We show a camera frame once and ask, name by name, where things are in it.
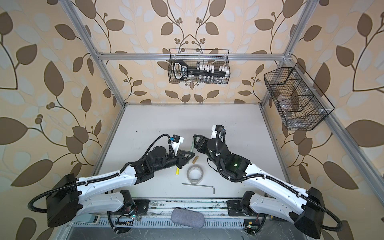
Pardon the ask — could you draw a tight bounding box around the grey remote device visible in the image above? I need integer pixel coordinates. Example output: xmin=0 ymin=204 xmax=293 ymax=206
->
xmin=75 ymin=214 xmax=101 ymax=225

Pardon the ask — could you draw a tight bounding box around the back wire basket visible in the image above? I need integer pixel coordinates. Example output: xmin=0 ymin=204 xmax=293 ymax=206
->
xmin=168 ymin=48 xmax=231 ymax=85

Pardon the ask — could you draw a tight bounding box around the grey fabric pouch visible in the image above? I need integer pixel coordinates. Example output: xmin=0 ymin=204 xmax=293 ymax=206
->
xmin=171 ymin=208 xmax=205 ymax=229

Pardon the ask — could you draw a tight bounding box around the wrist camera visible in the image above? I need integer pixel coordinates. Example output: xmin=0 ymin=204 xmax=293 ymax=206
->
xmin=211 ymin=125 xmax=225 ymax=139
xmin=171 ymin=135 xmax=184 ymax=153

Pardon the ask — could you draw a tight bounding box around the clear tape roll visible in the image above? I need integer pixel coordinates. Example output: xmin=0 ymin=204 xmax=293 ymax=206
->
xmin=187 ymin=165 xmax=204 ymax=185

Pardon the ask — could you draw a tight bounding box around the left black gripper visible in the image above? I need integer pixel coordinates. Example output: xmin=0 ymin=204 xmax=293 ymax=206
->
xmin=152 ymin=148 xmax=196 ymax=173

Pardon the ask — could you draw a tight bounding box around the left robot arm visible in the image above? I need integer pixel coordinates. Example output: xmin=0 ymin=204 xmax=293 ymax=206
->
xmin=28 ymin=134 xmax=195 ymax=228

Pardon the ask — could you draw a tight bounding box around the black socket holder tool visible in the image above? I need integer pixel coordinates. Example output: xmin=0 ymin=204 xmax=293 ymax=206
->
xmin=168 ymin=60 xmax=231 ymax=82

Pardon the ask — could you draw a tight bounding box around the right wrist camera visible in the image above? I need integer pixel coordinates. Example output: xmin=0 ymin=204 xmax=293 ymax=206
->
xmin=211 ymin=125 xmax=225 ymax=139

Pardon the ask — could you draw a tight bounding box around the right wire basket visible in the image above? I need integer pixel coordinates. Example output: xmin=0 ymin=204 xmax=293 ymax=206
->
xmin=264 ymin=63 xmax=335 ymax=131

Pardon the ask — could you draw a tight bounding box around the wire basket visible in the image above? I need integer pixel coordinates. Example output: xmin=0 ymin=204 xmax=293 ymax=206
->
xmin=168 ymin=48 xmax=231 ymax=85
xmin=264 ymin=63 xmax=335 ymax=131

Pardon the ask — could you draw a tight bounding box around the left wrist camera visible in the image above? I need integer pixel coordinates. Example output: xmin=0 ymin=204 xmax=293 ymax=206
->
xmin=171 ymin=135 xmax=184 ymax=153

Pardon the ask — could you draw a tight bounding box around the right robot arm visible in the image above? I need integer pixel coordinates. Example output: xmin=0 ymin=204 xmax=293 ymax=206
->
xmin=193 ymin=125 xmax=344 ymax=239

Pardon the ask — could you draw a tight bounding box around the metal hex key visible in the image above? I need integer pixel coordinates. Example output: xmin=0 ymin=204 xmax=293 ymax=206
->
xmin=181 ymin=183 xmax=216 ymax=194

